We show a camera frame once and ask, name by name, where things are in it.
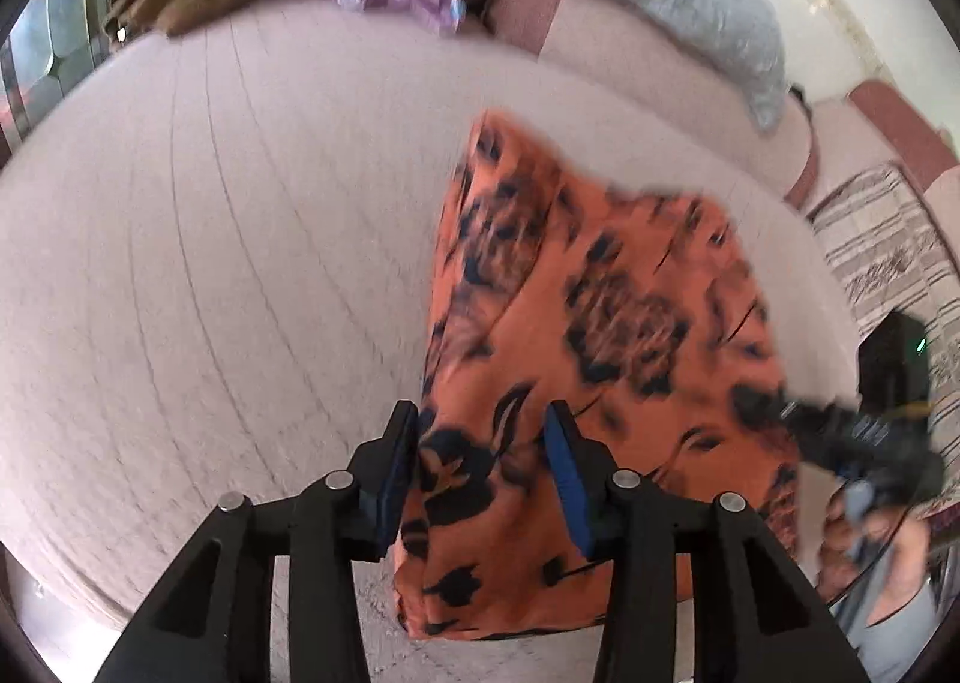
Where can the striped beige cloth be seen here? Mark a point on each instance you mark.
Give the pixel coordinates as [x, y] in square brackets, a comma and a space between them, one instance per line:
[877, 241]

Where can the pink pillow maroon stripe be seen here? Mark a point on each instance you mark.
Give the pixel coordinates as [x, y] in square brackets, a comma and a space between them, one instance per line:
[885, 121]

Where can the person's right forearm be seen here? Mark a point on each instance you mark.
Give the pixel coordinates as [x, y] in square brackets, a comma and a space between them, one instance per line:
[911, 563]

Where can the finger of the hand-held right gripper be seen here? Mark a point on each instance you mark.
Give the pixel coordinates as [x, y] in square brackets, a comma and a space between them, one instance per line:
[810, 428]

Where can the pink bolster pillow maroon band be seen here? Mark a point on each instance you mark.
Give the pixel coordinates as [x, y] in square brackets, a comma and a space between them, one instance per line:
[637, 76]

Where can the person's grey clothing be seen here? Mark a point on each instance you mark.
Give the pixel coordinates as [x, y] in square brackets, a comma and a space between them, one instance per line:
[896, 638]

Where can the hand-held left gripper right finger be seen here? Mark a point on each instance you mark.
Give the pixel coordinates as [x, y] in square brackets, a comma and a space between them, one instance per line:
[564, 480]

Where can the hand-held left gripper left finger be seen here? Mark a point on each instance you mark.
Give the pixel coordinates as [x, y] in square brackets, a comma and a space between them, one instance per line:
[394, 477]

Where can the orange floral garment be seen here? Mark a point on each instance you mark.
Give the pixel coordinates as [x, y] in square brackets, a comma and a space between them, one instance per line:
[600, 323]

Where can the metal window grille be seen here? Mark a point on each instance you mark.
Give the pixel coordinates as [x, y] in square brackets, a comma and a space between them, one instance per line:
[52, 46]

